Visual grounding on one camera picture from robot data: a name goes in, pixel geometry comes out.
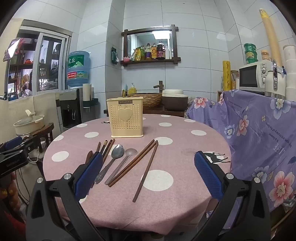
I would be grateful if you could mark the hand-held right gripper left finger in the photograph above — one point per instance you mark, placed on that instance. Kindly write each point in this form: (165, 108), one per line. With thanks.
(91, 171)

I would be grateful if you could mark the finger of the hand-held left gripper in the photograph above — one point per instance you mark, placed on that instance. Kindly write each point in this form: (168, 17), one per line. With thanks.
(32, 142)
(12, 141)

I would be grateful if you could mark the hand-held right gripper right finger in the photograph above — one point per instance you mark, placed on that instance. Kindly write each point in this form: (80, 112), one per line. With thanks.
(208, 171)

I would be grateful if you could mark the brown wooden chopstick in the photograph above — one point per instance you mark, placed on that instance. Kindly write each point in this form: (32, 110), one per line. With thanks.
(98, 147)
(136, 157)
(138, 160)
(148, 169)
(110, 148)

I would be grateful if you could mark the black chopstick with gold band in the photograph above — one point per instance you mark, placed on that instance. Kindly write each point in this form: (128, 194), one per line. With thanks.
(103, 146)

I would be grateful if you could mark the cream perforated utensil holder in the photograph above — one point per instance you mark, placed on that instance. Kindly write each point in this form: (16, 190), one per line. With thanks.
(124, 115)

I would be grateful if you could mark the brown wooden spoon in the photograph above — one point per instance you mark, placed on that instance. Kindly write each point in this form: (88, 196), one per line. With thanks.
(89, 155)

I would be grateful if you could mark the wooden stool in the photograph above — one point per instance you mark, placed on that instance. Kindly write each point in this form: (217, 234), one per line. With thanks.
(45, 132)

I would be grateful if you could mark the white pot with lid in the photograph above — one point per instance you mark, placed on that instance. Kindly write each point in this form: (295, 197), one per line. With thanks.
(29, 125)

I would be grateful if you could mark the large steel spoon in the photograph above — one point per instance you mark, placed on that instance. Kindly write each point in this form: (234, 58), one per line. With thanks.
(117, 150)

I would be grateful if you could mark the orange mesh bag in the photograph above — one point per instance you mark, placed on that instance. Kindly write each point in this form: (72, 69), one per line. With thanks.
(8, 199)

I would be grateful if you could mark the small round steel spoon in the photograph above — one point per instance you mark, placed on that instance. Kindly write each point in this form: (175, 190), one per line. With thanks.
(130, 152)

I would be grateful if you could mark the pink polka dot tablecloth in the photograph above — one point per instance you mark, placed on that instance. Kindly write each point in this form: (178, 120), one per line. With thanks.
(161, 162)

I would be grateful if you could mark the water dispenser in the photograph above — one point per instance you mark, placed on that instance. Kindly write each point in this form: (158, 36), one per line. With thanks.
(69, 109)

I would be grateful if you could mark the purple floral cloth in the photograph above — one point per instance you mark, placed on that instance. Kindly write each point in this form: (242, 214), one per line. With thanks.
(254, 139)

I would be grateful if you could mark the teal cup holder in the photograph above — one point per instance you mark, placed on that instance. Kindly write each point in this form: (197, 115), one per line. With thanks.
(91, 103)

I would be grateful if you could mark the wooden counter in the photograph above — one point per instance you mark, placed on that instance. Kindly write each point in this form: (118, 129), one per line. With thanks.
(161, 113)

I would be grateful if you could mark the stack of paper cups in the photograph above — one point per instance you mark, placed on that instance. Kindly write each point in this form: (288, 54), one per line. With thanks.
(86, 91)

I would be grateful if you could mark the white and brown cooker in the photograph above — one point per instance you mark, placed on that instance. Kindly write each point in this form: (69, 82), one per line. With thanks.
(174, 100)

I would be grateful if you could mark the window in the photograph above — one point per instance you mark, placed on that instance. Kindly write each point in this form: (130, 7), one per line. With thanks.
(49, 64)

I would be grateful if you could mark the blue water jug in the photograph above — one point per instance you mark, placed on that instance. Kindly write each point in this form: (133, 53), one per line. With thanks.
(78, 67)

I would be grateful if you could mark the yellow soap dispenser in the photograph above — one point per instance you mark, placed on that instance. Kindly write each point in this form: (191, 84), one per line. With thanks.
(132, 90)

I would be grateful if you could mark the woven basin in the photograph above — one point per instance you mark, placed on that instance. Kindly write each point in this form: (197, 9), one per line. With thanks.
(150, 99)

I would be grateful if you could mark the yellow roll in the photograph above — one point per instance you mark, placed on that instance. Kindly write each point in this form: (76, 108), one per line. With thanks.
(226, 76)

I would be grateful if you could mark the brown faucet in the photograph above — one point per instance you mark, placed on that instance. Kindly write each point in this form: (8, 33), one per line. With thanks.
(160, 86)

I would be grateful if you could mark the white microwave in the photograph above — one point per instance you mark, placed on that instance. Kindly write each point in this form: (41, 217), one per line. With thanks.
(249, 77)

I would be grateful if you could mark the white kettle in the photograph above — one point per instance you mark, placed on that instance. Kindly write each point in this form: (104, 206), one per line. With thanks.
(274, 85)

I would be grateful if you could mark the pink bowl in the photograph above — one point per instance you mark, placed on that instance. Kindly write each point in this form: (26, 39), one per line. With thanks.
(126, 59)

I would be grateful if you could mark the white bottle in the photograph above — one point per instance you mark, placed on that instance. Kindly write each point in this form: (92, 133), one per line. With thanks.
(167, 52)

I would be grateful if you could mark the stack of green cups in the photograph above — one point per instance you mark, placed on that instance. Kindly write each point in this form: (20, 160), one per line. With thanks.
(250, 53)

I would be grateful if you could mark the yellow green seasoning packet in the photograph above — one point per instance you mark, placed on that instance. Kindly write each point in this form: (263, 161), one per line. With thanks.
(137, 54)

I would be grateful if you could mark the green bottle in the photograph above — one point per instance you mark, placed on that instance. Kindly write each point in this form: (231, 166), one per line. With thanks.
(142, 53)

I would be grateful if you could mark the glass jar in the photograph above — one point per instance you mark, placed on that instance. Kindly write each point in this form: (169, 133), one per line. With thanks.
(266, 55)

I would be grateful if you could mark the dark soy sauce bottle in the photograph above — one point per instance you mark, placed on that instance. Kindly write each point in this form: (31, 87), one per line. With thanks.
(160, 51)

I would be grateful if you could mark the yellow label bottle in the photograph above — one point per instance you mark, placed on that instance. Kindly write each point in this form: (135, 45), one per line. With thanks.
(154, 52)

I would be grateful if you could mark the stack of white cups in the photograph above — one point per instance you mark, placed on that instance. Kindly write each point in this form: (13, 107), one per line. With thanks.
(290, 69)

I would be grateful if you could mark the cooking oil bottle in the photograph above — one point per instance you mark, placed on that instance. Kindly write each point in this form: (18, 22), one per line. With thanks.
(148, 52)

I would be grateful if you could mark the tall cream cup sleeve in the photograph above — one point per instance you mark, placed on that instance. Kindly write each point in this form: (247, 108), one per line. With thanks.
(270, 37)

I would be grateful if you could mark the green wall pouch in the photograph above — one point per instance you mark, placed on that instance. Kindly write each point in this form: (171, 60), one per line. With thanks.
(114, 56)

